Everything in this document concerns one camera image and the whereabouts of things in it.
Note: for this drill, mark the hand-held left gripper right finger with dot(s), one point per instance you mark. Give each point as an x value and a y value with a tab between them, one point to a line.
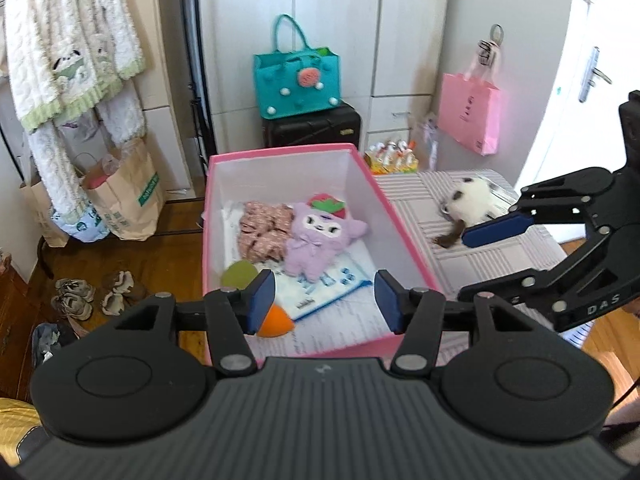
387	300

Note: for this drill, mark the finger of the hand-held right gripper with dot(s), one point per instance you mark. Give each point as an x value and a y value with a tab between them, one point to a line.
495	227
530	285

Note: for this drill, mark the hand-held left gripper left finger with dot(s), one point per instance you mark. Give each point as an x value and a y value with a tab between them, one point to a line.
260	300

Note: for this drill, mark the green ball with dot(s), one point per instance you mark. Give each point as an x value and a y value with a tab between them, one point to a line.
239	275

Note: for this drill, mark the white brown plush cat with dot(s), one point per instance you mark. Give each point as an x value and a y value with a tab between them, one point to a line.
472	197

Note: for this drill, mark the white wet wipes pack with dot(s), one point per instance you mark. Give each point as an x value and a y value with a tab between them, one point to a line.
340	332

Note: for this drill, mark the white blue booklet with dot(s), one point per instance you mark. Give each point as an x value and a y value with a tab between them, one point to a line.
330	285

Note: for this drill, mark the purple plush toy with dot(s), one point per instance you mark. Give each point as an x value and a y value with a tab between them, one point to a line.
320	240

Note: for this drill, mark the pink cardboard box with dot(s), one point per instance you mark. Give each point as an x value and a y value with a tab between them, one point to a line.
360	195

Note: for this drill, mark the striped bed sheet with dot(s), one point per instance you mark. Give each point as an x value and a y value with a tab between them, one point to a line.
450	265

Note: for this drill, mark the brown floral cloth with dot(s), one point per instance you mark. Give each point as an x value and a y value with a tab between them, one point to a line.
260	232

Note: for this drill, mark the clear plastic bag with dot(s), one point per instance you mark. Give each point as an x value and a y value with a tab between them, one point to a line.
430	140

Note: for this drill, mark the pink paper bag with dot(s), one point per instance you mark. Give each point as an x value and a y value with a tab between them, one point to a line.
467	110

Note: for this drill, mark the white door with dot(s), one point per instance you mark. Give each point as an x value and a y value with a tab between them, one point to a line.
560	125

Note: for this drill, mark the yellow pack of drink bottles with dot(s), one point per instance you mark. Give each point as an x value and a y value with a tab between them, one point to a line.
392	157

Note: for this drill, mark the kraft paper bag green print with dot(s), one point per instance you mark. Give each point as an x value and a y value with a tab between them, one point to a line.
130	200

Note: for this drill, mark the black suitcase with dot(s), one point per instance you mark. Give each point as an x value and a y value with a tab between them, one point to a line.
310	130

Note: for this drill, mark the blue white printed bag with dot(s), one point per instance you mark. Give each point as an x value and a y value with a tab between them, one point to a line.
82	222

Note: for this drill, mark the dark trash bin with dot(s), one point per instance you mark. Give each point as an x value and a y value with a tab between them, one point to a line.
50	340

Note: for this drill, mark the teal felt tote bag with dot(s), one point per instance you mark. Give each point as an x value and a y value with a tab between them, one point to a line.
280	85

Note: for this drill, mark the black pole stand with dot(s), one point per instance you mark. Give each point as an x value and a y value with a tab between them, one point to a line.
195	85

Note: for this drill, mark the plain kraft paper bag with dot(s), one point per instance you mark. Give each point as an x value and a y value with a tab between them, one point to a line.
40	210

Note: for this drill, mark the wooden cabinet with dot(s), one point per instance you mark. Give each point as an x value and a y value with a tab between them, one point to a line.
12	320

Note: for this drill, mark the white fleece garment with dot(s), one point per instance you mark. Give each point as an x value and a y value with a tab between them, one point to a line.
50	160

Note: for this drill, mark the yellow cloth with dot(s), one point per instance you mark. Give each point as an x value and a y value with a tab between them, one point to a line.
15	425

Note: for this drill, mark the grey wardrobe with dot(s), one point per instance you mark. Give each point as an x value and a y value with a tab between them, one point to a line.
325	10

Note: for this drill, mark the white fluffy hanging robe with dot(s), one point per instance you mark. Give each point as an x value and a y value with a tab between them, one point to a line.
60	20

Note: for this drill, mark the metal wall hook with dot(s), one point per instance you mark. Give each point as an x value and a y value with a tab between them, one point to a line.
496	34

